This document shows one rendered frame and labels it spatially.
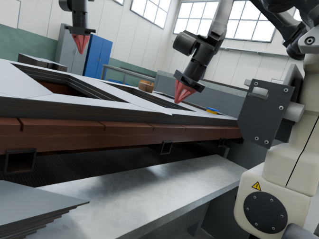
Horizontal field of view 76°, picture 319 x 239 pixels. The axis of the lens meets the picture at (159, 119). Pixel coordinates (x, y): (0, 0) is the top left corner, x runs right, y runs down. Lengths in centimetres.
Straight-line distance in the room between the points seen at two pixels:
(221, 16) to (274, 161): 51
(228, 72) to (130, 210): 1034
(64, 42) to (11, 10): 177
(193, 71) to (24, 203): 53
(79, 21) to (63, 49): 799
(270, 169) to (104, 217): 42
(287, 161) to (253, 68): 979
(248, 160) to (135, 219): 108
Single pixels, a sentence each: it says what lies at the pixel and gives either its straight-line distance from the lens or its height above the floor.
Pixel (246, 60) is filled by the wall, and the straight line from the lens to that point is 1053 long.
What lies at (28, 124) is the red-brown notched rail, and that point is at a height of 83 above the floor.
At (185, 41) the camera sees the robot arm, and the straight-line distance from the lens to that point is 67.
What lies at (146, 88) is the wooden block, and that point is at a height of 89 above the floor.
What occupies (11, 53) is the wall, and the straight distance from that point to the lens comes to 906.
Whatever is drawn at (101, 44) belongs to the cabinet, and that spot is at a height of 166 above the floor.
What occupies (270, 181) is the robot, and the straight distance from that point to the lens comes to 61.
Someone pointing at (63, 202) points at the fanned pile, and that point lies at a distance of 43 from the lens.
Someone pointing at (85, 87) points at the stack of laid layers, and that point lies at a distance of 102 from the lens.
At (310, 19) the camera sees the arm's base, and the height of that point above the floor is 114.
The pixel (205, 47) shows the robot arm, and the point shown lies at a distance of 65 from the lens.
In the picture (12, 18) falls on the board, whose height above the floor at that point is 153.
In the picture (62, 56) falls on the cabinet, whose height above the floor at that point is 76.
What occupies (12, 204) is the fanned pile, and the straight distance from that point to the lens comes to 43.
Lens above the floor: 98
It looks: 11 degrees down
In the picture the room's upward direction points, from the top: 16 degrees clockwise
